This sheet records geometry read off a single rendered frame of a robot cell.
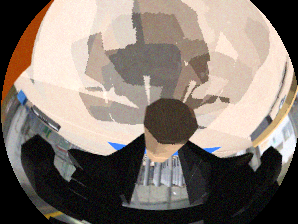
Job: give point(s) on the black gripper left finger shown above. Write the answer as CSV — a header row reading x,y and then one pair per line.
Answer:
x,y
121,167

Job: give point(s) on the blue flat strip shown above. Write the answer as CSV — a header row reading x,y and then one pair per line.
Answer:
x,y
119,146

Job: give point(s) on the blue block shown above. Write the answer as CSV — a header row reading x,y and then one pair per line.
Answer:
x,y
22,97

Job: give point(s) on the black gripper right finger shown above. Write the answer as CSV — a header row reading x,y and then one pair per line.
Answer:
x,y
203,170

